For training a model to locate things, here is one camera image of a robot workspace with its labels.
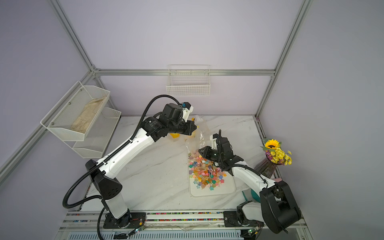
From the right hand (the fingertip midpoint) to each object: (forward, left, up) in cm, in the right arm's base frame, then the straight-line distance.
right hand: (201, 152), depth 85 cm
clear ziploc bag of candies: (+31, -5, -12) cm, 33 cm away
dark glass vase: (-10, -34, 0) cm, 36 cm away
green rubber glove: (-21, -27, -13) cm, 36 cm away
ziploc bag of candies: (+3, +3, +7) cm, 8 cm away
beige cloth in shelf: (+10, +61, +19) cm, 65 cm away
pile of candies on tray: (-8, -1, -10) cm, 13 cm away
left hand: (+3, +3, +18) cm, 18 cm away
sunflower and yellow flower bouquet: (-8, -35, +12) cm, 38 cm away
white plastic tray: (-16, -15, -13) cm, 25 cm away
